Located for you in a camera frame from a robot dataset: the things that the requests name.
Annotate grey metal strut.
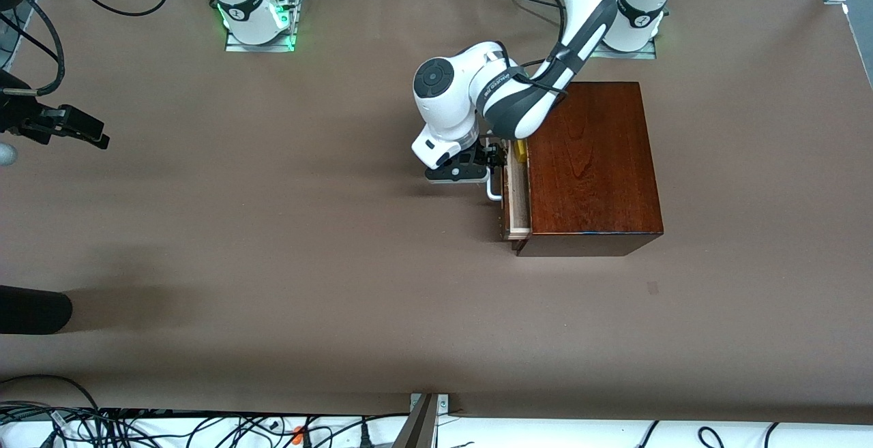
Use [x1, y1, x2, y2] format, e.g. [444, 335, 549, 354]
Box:
[393, 395, 439, 448]

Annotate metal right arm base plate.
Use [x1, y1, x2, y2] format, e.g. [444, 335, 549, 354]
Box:
[225, 0, 299, 53]

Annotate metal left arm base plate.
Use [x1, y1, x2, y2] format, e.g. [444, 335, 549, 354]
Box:
[590, 32, 657, 60]

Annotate wooden drawer with white handle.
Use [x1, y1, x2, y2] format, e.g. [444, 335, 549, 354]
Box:
[486, 138, 533, 241]

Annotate large paper table cover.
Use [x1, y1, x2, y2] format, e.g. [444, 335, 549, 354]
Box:
[0, 0, 873, 423]

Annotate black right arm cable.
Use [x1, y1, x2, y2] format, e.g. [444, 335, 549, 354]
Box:
[0, 0, 66, 94]

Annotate dark wooden cabinet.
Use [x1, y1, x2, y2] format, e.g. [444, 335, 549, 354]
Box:
[513, 82, 665, 258]

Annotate black rounded object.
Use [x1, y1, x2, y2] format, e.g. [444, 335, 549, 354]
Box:
[0, 285, 73, 335]

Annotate silver table edge bracket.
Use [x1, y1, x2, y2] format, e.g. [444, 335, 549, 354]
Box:
[410, 393, 450, 415]

